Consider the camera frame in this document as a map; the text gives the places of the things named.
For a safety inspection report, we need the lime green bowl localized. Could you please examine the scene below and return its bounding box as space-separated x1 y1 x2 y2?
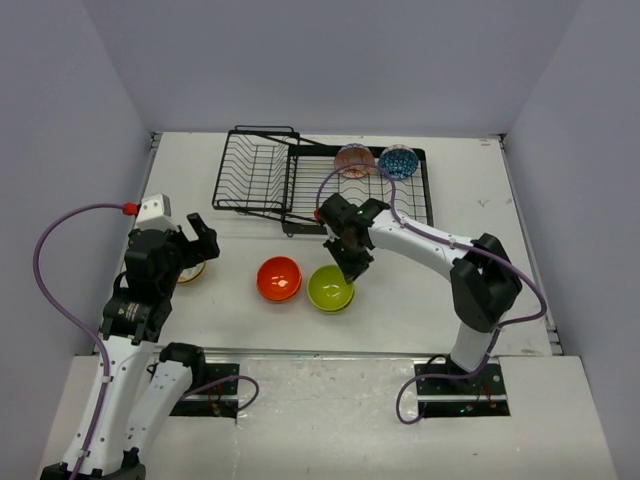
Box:
307 265 355 296
308 290 355 315

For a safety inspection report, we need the orange bowl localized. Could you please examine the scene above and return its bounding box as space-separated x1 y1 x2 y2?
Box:
256 277 302 303
256 256 302 279

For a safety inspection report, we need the red patterned bowl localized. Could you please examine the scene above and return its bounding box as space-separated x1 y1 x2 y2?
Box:
334 143 375 179

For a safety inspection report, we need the blue patterned bowl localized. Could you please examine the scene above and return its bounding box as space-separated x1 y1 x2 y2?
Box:
378 144 420 180

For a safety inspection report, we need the floral leaf pattern bowl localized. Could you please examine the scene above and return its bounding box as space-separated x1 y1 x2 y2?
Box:
180 262 206 282

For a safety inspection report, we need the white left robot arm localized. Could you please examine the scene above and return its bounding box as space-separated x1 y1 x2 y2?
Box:
41 204 220 479

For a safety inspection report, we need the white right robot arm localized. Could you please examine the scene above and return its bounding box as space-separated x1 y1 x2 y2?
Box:
315 194 522 393

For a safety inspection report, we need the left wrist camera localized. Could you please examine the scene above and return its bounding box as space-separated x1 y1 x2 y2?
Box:
122 194 177 232

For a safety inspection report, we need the black wire dish rack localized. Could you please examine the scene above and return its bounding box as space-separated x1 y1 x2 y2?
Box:
212 125 434 237

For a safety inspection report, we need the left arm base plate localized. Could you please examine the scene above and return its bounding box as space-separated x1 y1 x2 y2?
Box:
170 363 240 419

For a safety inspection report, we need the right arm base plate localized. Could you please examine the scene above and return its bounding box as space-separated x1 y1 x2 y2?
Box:
416 362 510 419

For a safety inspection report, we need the aluminium table edge rail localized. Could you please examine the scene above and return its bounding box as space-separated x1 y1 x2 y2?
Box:
492 133 561 356

